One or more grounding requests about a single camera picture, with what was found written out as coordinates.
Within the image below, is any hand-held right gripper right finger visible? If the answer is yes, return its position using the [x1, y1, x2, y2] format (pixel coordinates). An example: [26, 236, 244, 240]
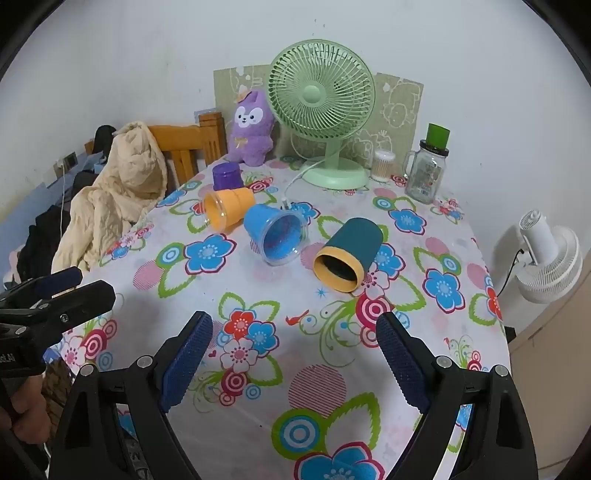
[375, 311, 541, 480]

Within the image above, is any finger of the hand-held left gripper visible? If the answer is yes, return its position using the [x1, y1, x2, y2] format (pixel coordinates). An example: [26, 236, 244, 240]
[0, 279, 116, 337]
[0, 267, 84, 309]

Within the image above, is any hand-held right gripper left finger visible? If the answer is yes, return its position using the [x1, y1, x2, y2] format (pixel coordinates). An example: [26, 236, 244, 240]
[48, 311, 214, 480]

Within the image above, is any teal cup with yellow rim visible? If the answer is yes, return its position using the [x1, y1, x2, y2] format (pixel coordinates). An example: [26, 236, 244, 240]
[313, 218, 384, 293]

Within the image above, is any blue cup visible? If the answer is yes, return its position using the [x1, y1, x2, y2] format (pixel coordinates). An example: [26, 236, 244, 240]
[243, 204, 311, 267]

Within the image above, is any orange cup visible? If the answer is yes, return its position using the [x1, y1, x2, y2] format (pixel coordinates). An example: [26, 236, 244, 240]
[203, 187, 257, 233]

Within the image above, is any purple cup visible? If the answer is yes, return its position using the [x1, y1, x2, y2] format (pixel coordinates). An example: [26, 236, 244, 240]
[212, 161, 245, 192]

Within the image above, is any person's left hand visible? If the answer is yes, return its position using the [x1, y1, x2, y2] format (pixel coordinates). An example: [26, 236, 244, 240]
[0, 371, 52, 446]

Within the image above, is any dark clothes pile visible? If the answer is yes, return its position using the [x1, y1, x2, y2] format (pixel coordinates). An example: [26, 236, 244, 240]
[9, 171, 100, 283]

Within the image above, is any floral tablecloth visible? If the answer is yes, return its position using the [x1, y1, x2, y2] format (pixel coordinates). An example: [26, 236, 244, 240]
[46, 157, 511, 480]

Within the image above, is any beige crumpled cloth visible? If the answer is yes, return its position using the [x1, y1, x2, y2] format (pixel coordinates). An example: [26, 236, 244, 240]
[51, 121, 168, 273]

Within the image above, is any black cloth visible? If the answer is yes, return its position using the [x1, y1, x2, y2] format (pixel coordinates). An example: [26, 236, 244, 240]
[93, 124, 117, 155]

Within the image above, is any beige cabinet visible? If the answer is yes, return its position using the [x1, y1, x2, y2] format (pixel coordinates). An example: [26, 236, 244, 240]
[507, 272, 591, 462]

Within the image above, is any white fan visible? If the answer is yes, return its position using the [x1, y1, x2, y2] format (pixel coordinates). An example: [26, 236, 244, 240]
[515, 210, 583, 304]

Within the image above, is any glass jar with green lid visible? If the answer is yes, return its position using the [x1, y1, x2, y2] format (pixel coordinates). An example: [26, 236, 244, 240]
[403, 123, 451, 205]

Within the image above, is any wooden chair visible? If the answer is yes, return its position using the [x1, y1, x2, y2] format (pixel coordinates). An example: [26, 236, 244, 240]
[84, 112, 227, 195]

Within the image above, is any cotton swab container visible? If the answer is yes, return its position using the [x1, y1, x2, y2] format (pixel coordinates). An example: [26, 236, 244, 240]
[370, 148, 397, 182]

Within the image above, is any purple plush toy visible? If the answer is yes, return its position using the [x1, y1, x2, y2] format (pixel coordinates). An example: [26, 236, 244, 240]
[225, 85, 278, 167]

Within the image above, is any green desk fan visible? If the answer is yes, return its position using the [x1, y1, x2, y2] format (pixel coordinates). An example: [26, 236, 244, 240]
[268, 39, 376, 190]

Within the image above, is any thin white cable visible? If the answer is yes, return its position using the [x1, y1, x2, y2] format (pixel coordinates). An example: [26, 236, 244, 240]
[57, 162, 68, 224]

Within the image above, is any black fan cable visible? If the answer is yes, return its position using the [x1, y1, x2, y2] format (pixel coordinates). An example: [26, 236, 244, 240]
[496, 248, 526, 297]

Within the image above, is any white fan cable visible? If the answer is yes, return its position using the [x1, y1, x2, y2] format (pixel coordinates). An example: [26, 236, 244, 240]
[281, 157, 327, 212]

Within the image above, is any green printed wall sheet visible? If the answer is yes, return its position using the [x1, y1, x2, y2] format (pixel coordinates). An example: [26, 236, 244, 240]
[213, 65, 424, 172]

